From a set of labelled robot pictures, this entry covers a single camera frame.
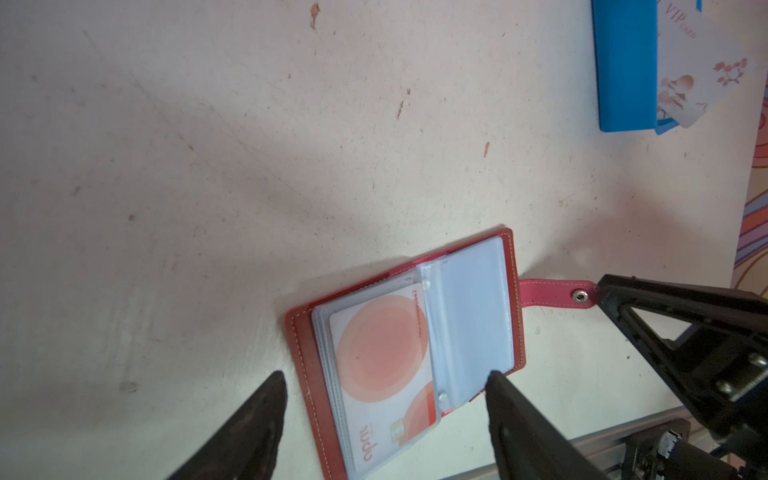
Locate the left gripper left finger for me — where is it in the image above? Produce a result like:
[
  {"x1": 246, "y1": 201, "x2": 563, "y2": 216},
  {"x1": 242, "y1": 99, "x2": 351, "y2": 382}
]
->
[{"x1": 170, "y1": 371, "x2": 288, "y2": 480}]

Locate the white VIP card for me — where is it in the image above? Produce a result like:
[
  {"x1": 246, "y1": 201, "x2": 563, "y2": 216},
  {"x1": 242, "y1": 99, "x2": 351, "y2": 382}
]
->
[{"x1": 657, "y1": 0, "x2": 756, "y2": 128}]

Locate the blue plastic tray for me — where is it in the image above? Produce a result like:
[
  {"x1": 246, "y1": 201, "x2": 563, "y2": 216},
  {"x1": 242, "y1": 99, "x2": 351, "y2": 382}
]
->
[{"x1": 591, "y1": 0, "x2": 678, "y2": 135}]

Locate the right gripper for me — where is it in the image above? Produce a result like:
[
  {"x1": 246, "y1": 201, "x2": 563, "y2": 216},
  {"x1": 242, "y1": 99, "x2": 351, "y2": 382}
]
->
[{"x1": 597, "y1": 275, "x2": 767, "y2": 479}]

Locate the pink circles white card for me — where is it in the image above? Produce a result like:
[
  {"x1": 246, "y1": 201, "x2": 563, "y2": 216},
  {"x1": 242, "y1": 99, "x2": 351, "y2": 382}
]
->
[{"x1": 328, "y1": 283, "x2": 439, "y2": 479}]

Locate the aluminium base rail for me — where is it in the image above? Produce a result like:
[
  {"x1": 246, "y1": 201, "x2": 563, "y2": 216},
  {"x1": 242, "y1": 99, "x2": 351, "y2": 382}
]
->
[{"x1": 453, "y1": 398, "x2": 693, "y2": 479}]

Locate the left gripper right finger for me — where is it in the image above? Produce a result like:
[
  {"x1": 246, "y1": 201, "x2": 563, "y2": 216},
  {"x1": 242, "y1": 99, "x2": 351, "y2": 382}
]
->
[{"x1": 485, "y1": 371, "x2": 605, "y2": 479}]

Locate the red leather card holder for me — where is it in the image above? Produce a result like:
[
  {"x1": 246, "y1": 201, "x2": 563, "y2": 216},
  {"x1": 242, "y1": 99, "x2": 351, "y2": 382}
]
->
[{"x1": 284, "y1": 227, "x2": 597, "y2": 479}]

